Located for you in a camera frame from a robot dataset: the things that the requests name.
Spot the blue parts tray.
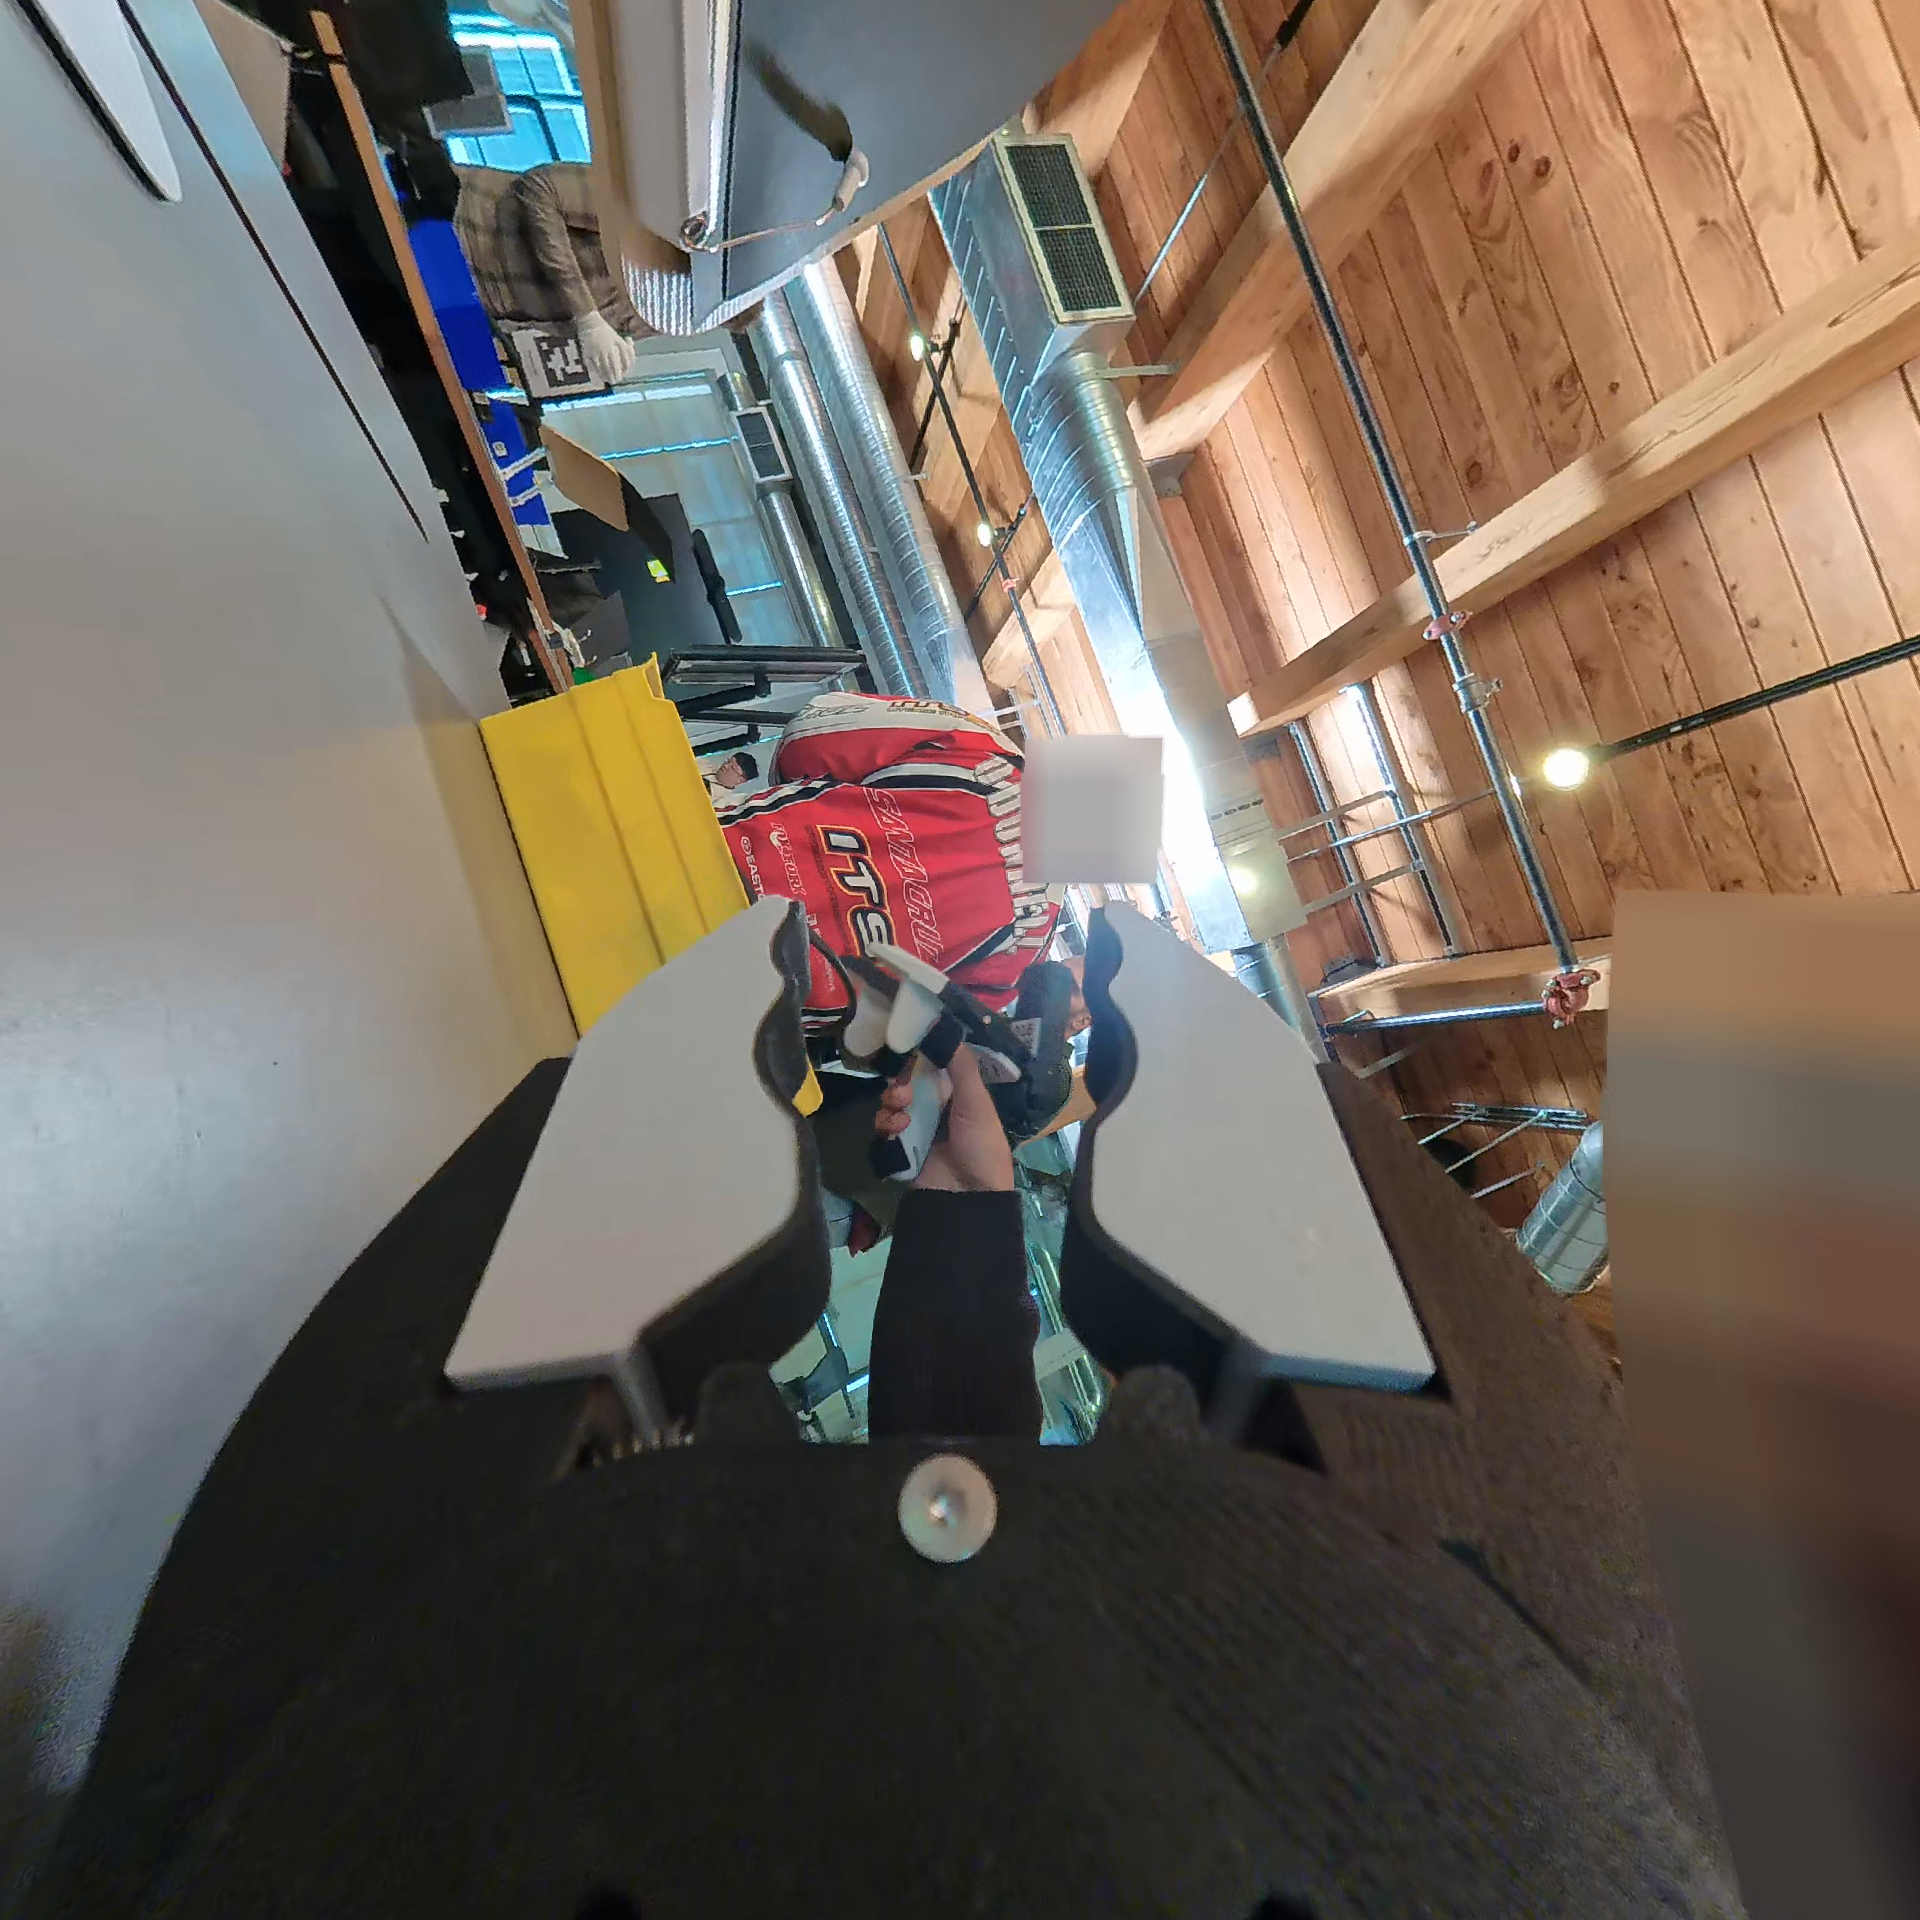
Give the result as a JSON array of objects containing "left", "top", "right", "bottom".
[{"left": 402, "top": 208, "right": 559, "bottom": 543}]

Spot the silver ventilation duct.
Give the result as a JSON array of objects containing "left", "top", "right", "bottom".
[
  {"left": 746, "top": 133, "right": 1299, "bottom": 999},
  {"left": 1514, "top": 1121, "right": 1626, "bottom": 1301}
]

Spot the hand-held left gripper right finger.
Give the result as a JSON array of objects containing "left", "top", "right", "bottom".
[{"left": 1064, "top": 909, "right": 1435, "bottom": 1397}]

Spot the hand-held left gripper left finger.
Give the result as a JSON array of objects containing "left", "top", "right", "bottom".
[{"left": 446, "top": 896, "right": 828, "bottom": 1397}]

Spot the yellow storage bin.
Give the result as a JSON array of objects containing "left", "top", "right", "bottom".
[{"left": 477, "top": 658, "right": 755, "bottom": 1040}]

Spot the long wooden desk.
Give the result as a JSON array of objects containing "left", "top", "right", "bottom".
[{"left": 298, "top": 0, "right": 580, "bottom": 697}]

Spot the person's right hand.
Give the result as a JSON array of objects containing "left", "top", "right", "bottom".
[{"left": 901, "top": 1050, "right": 1022, "bottom": 1196}]

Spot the person's right forearm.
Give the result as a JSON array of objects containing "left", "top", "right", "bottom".
[{"left": 869, "top": 1177, "right": 1048, "bottom": 1445}]

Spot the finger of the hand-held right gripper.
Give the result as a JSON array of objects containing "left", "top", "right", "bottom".
[{"left": 834, "top": 929, "right": 1018, "bottom": 1066}]

